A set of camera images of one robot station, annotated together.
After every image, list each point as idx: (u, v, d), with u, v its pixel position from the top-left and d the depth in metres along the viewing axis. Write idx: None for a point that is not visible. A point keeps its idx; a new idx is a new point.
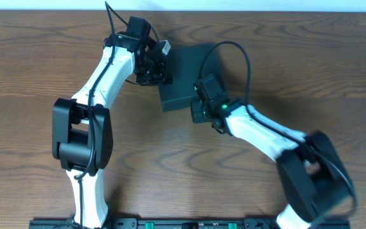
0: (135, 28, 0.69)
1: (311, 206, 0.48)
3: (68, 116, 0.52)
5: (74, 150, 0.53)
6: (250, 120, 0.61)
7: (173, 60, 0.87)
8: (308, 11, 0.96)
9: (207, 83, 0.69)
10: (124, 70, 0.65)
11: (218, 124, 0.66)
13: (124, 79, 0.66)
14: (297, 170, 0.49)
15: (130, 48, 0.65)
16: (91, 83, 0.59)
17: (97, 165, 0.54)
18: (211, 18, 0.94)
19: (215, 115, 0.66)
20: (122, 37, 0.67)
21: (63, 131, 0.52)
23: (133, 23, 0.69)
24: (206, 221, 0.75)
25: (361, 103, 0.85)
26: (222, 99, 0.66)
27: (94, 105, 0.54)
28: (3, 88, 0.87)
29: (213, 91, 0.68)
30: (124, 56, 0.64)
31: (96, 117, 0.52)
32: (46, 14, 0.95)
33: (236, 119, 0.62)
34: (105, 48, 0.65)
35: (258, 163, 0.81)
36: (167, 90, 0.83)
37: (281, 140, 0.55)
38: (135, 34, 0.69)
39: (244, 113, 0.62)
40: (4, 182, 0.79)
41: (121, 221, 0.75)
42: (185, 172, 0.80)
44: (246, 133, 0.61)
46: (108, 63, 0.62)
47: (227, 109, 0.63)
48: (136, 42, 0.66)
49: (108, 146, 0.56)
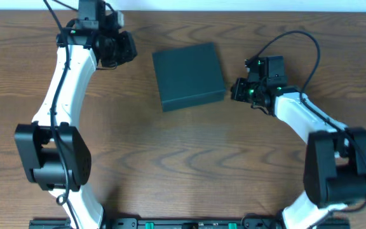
0: (86, 13, 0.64)
1: (323, 189, 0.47)
3: (32, 142, 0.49)
5: (49, 173, 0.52)
6: (299, 104, 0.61)
7: (169, 58, 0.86)
8: (309, 11, 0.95)
9: (273, 60, 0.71)
10: (85, 72, 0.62)
11: (266, 104, 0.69)
13: (87, 79, 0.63)
14: (326, 150, 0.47)
15: (86, 43, 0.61)
16: (50, 98, 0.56)
17: (76, 182, 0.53)
18: (211, 18, 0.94)
19: (267, 95, 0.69)
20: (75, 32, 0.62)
21: (31, 157, 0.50)
23: (84, 6, 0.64)
24: (206, 221, 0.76)
25: (361, 103, 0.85)
26: (279, 83, 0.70)
27: (59, 126, 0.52)
28: (3, 88, 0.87)
29: (274, 70, 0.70)
30: (82, 55, 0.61)
31: (61, 138, 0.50)
32: (46, 14, 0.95)
33: (285, 98, 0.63)
34: (59, 50, 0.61)
35: (258, 163, 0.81)
36: (165, 89, 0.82)
37: (322, 124, 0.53)
38: (89, 19, 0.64)
39: (296, 98, 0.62)
40: (4, 182, 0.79)
41: (121, 221, 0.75)
42: (185, 172, 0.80)
44: (287, 112, 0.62)
46: (65, 70, 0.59)
47: (281, 90, 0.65)
48: (92, 36, 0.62)
49: (84, 161, 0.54)
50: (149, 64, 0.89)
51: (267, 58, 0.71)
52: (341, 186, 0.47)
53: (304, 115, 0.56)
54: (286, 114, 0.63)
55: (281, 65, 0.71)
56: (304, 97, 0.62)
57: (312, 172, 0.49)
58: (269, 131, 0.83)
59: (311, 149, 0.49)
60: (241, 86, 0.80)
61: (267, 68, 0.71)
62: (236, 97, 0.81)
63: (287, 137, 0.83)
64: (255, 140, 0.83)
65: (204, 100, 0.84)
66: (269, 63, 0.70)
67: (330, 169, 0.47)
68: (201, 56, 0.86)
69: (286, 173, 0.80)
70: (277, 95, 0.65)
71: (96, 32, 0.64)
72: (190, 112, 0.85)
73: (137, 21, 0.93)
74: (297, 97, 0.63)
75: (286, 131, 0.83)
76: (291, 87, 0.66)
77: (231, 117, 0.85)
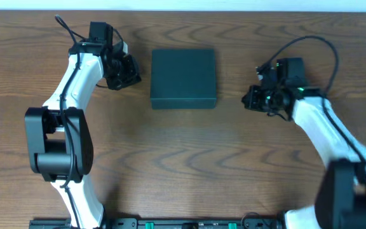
0: (96, 34, 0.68)
1: (338, 222, 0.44)
3: (41, 123, 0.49)
5: (55, 158, 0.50)
6: (321, 114, 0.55)
7: (165, 58, 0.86)
8: (309, 11, 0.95)
9: (292, 62, 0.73)
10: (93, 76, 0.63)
11: (286, 104, 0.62)
13: (94, 84, 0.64)
14: (347, 180, 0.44)
15: (96, 52, 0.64)
16: (60, 88, 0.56)
17: (79, 171, 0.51)
18: (211, 18, 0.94)
19: (286, 93, 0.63)
20: (86, 44, 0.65)
21: (39, 140, 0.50)
23: (94, 28, 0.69)
24: (206, 221, 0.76)
25: (361, 103, 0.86)
26: (300, 84, 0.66)
27: (67, 109, 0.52)
28: (3, 88, 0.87)
29: (293, 72, 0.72)
30: (91, 62, 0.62)
31: (70, 120, 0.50)
32: (46, 14, 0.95)
33: (307, 105, 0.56)
34: (70, 56, 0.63)
35: (258, 163, 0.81)
36: (162, 86, 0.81)
37: (345, 147, 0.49)
38: (98, 39, 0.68)
39: (318, 105, 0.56)
40: (3, 182, 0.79)
41: (121, 221, 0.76)
42: (185, 172, 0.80)
44: (306, 120, 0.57)
46: (75, 69, 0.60)
47: (303, 92, 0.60)
48: (102, 48, 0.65)
49: (88, 150, 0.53)
50: (149, 64, 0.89)
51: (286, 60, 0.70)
52: (358, 218, 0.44)
53: (327, 132, 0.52)
54: (305, 123, 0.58)
55: (300, 68, 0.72)
56: (326, 105, 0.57)
57: (328, 198, 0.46)
58: (269, 131, 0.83)
59: (330, 177, 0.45)
60: (255, 95, 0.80)
61: (287, 69, 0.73)
62: (250, 104, 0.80)
63: (287, 137, 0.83)
64: (255, 140, 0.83)
65: (197, 104, 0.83)
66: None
67: (347, 201, 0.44)
68: (200, 60, 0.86)
69: (286, 173, 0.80)
70: (297, 97, 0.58)
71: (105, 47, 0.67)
72: (190, 113, 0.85)
73: (138, 21, 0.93)
74: (319, 103, 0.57)
75: (286, 131, 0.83)
76: (313, 88, 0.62)
77: (231, 117, 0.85)
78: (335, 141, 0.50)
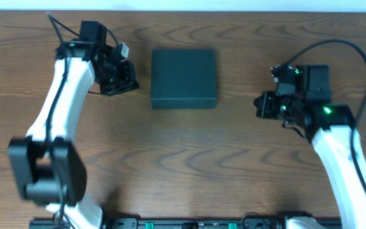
0: (87, 33, 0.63)
1: None
3: (26, 157, 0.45)
5: (44, 189, 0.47)
6: (349, 159, 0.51)
7: (165, 57, 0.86)
8: (309, 11, 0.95)
9: (315, 72, 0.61)
10: (82, 85, 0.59)
11: (306, 123, 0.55)
13: (84, 91, 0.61)
14: None
15: (85, 56, 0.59)
16: (46, 111, 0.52)
17: (71, 200, 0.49)
18: (211, 18, 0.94)
19: (307, 111, 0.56)
20: (74, 45, 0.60)
21: (24, 173, 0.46)
23: (84, 28, 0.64)
24: (206, 221, 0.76)
25: (362, 103, 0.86)
26: (323, 97, 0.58)
27: (54, 140, 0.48)
28: (3, 87, 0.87)
29: (316, 84, 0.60)
30: (78, 70, 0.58)
31: (56, 153, 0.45)
32: (46, 15, 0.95)
33: (336, 145, 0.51)
34: (58, 62, 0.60)
35: (258, 163, 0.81)
36: (161, 86, 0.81)
37: None
38: (89, 38, 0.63)
39: (347, 142, 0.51)
40: (3, 182, 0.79)
41: (121, 221, 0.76)
42: (185, 172, 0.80)
44: (330, 159, 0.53)
46: (62, 83, 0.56)
47: (329, 116, 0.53)
48: (91, 50, 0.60)
49: (79, 175, 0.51)
50: (149, 64, 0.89)
51: (308, 67, 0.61)
52: None
53: (353, 193, 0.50)
54: (329, 159, 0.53)
55: (325, 79, 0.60)
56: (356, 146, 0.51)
57: None
58: (269, 131, 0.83)
59: None
60: (268, 102, 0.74)
61: (311, 77, 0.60)
62: (264, 113, 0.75)
63: (287, 137, 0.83)
64: (255, 140, 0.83)
65: (197, 104, 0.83)
66: (310, 74, 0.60)
67: None
68: (200, 60, 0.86)
69: (285, 173, 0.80)
70: (323, 124, 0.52)
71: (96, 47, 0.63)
72: (190, 113, 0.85)
73: (137, 22, 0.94)
74: (349, 137, 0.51)
75: (286, 131, 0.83)
76: (343, 107, 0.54)
77: (231, 117, 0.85)
78: (361, 208, 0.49)
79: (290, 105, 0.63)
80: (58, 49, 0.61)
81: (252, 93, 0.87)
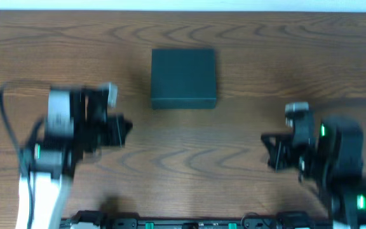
0: (59, 112, 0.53)
1: None
3: None
5: None
6: None
7: (164, 57, 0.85)
8: (309, 11, 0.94)
9: (351, 142, 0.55)
10: (61, 197, 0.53)
11: (333, 209, 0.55)
13: (68, 187, 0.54)
14: None
15: (56, 168, 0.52)
16: None
17: None
18: (211, 17, 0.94)
19: (334, 194, 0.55)
20: (39, 158, 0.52)
21: None
23: (54, 107, 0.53)
24: (206, 221, 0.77)
25: (361, 104, 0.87)
26: (352, 170, 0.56)
27: None
28: (3, 88, 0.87)
29: (347, 154, 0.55)
30: (53, 187, 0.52)
31: None
32: (46, 14, 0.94)
33: None
34: (22, 170, 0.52)
35: (258, 163, 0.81)
36: (161, 86, 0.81)
37: None
38: (60, 130, 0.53)
39: None
40: (4, 182, 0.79)
41: (121, 221, 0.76)
42: (185, 172, 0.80)
44: None
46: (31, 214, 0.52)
47: (361, 210, 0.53)
48: (58, 165, 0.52)
49: None
50: (149, 63, 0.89)
51: (338, 132, 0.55)
52: None
53: None
54: None
55: (358, 147, 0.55)
56: None
57: None
58: (269, 131, 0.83)
59: None
60: (283, 154, 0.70)
61: (343, 150, 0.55)
62: (277, 165, 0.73)
63: None
64: (255, 140, 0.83)
65: (197, 104, 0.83)
66: (341, 144, 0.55)
67: None
68: (200, 60, 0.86)
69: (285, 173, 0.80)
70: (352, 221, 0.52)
71: (72, 137, 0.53)
72: (190, 113, 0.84)
73: (137, 21, 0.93)
74: None
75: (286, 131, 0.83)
76: None
77: (232, 117, 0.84)
78: None
79: (313, 169, 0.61)
80: (28, 139, 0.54)
81: (253, 93, 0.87)
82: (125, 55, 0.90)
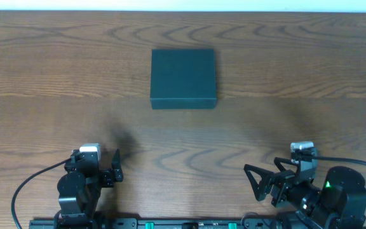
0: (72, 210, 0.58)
1: None
3: None
5: None
6: None
7: (164, 57, 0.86)
8: (308, 11, 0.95)
9: (354, 201, 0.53)
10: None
11: None
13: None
14: None
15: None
16: None
17: None
18: (211, 18, 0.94)
19: None
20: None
21: None
23: (66, 207, 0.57)
24: (206, 221, 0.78)
25: (361, 103, 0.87)
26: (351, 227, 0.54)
27: None
28: (2, 88, 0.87)
29: (349, 213, 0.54)
30: None
31: None
32: (45, 15, 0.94)
33: None
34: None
35: (258, 163, 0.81)
36: (161, 86, 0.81)
37: None
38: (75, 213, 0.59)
39: None
40: (4, 182, 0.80)
41: (121, 221, 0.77)
42: (185, 172, 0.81)
44: None
46: None
47: None
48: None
49: None
50: (149, 63, 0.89)
51: (343, 191, 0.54)
52: None
53: None
54: None
55: (360, 207, 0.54)
56: None
57: None
58: (269, 131, 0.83)
59: None
60: (284, 190, 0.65)
61: (347, 209, 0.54)
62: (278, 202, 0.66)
63: (287, 137, 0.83)
64: (255, 140, 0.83)
65: (197, 104, 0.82)
66: (345, 203, 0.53)
67: None
68: (200, 60, 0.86)
69: None
70: None
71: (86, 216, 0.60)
72: (190, 113, 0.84)
73: (137, 22, 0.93)
74: None
75: (286, 131, 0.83)
76: None
77: (231, 117, 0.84)
78: None
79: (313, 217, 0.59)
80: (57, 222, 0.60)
81: (253, 93, 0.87)
82: (125, 55, 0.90)
